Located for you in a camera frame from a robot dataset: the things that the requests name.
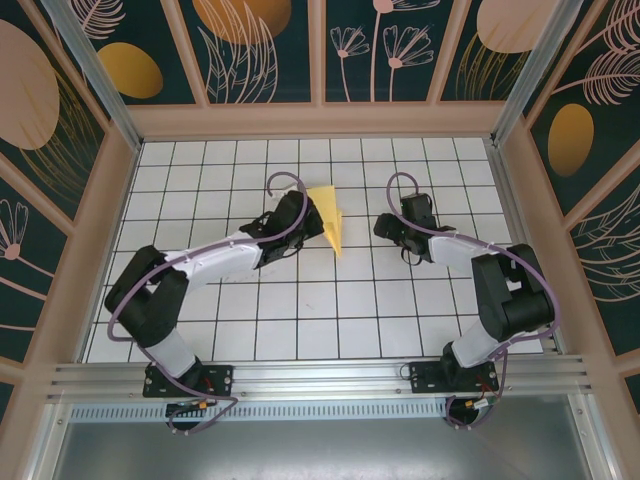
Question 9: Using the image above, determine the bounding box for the yellow cloth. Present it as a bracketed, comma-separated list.
[305, 183, 346, 259]

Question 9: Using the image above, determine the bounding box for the grey sheet metal panel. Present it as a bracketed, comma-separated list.
[29, 417, 614, 480]

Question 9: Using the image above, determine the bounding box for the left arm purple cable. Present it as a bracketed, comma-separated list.
[107, 171, 310, 436]

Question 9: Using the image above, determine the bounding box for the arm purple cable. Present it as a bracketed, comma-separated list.
[107, 171, 310, 436]
[387, 172, 561, 431]

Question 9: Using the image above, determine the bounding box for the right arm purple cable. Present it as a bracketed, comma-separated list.
[387, 172, 561, 431]

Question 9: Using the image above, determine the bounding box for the aluminium side rail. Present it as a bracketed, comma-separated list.
[484, 139, 566, 356]

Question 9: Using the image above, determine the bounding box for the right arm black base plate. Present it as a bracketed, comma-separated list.
[408, 360, 500, 395]

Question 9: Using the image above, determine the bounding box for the long aluminium mounting rail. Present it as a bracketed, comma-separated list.
[47, 354, 596, 401]

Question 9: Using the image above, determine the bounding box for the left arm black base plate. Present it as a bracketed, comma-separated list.
[143, 363, 235, 399]

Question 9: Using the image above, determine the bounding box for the slotted grey cable duct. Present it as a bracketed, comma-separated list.
[69, 403, 451, 421]

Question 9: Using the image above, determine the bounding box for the aluminium frame post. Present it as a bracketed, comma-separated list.
[492, 0, 584, 146]
[39, 0, 144, 151]

